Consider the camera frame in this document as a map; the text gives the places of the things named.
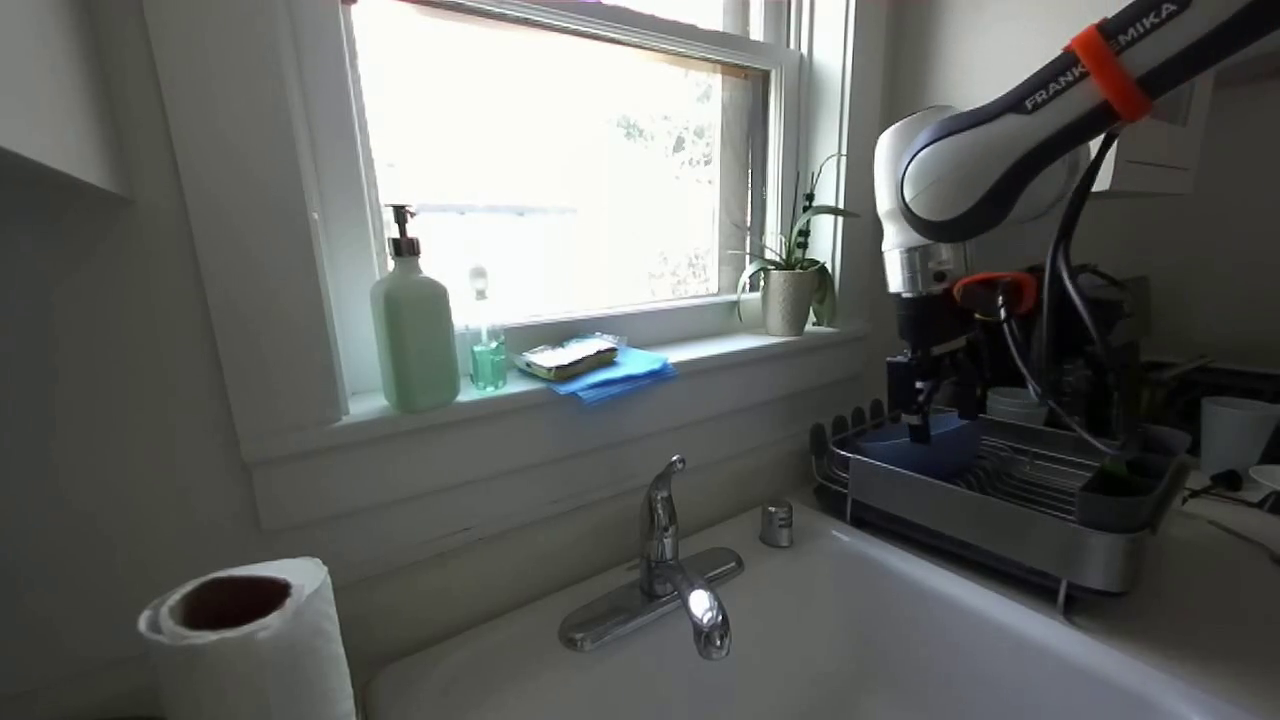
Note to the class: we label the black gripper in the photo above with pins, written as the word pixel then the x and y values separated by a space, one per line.
pixel 953 345

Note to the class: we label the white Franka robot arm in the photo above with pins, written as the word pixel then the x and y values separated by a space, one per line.
pixel 984 160

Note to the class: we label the steel dish drying rack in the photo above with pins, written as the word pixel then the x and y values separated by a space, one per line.
pixel 1013 513

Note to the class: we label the potted green plant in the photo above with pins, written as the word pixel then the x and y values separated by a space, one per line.
pixel 790 293

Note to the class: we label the chrome sink sprayer cap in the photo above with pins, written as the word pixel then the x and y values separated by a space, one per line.
pixel 776 525

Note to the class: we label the white kitchen sink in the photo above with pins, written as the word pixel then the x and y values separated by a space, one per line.
pixel 853 640

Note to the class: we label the pale mint cup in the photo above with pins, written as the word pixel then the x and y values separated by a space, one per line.
pixel 1239 434

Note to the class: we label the chrome sink faucet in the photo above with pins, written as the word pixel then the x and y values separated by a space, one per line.
pixel 661 560

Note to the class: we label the blue cloth on sill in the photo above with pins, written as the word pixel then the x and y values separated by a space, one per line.
pixel 617 376

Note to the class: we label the sponge in tray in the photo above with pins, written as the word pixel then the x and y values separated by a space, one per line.
pixel 569 357

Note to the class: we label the white framed window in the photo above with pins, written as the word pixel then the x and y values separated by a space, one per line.
pixel 563 160

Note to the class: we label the small teal bottle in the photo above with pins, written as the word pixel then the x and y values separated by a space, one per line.
pixel 490 357

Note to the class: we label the green pump soap bottle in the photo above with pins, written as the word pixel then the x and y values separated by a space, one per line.
pixel 419 343

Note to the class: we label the white paper towel roll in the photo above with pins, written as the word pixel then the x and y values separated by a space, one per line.
pixel 265 652

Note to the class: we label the white wall cabinet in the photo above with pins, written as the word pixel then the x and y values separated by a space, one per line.
pixel 52 81
pixel 1160 141

